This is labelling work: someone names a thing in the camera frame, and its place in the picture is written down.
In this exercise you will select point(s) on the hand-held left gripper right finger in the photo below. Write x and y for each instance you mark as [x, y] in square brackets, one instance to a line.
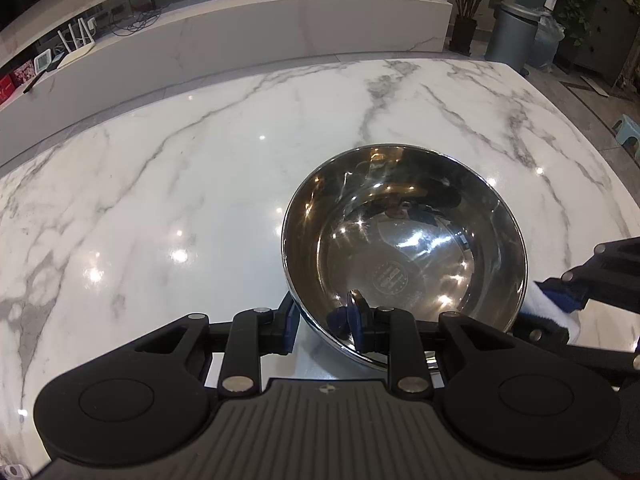
[357, 322]

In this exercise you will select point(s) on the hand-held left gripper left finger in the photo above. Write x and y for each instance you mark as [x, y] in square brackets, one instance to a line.
[289, 327]

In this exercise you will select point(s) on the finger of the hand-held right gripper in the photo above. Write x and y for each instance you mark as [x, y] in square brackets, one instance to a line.
[595, 357]
[612, 270]

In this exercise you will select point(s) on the white cleaning cloth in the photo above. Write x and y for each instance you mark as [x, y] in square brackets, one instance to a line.
[547, 317]

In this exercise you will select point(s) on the steel bowl with blue outside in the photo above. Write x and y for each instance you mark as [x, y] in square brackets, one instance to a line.
[400, 240]

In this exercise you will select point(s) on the small blue stool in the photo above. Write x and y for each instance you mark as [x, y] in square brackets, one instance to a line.
[627, 130]

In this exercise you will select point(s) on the wooden plank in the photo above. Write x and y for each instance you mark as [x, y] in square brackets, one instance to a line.
[590, 86]

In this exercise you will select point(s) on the grey storage cabinet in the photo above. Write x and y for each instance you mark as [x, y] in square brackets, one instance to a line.
[605, 35]

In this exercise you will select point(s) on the clear plastic bag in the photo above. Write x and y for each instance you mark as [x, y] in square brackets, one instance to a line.
[547, 42]

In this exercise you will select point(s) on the grey trash bin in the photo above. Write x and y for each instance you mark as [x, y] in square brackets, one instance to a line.
[512, 35]

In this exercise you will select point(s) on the potted long-leaf plant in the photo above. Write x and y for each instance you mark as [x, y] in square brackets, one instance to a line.
[470, 0]

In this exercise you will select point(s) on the white router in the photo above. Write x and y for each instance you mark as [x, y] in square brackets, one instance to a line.
[75, 52]

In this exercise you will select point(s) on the small desk display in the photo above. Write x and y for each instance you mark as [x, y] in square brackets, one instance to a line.
[44, 61]

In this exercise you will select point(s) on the red boxes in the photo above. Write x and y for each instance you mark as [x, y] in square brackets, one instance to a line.
[15, 82]

